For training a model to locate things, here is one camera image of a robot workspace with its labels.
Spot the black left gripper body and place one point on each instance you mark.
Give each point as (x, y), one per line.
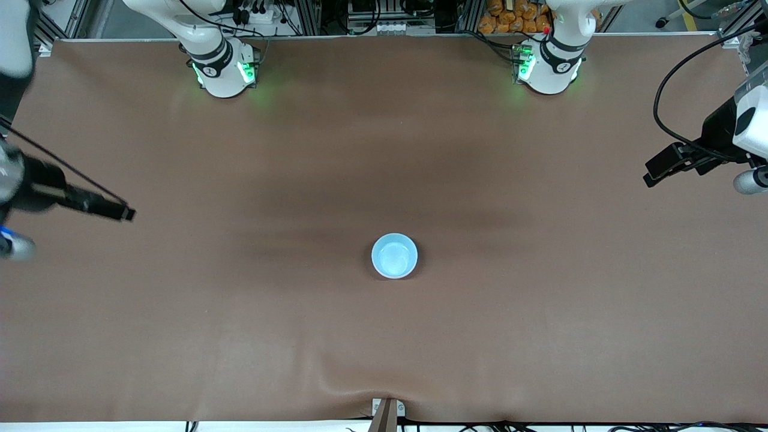
(717, 130)

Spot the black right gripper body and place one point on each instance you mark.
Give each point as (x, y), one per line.
(43, 183)

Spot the blue bowl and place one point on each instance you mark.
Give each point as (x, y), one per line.
(394, 256)

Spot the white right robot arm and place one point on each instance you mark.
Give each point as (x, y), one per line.
(216, 66)

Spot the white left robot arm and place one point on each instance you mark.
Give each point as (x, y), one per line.
(552, 57)

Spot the bag of orange items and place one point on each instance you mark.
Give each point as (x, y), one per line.
(510, 18)

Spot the white power strip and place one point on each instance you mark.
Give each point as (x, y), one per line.
(255, 15)

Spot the brown table mat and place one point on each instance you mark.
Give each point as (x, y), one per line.
(384, 336)

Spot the aluminium frame profile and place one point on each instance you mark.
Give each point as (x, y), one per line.
(729, 37)
(60, 24)

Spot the metal table clamp bracket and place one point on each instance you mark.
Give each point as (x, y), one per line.
(387, 411)

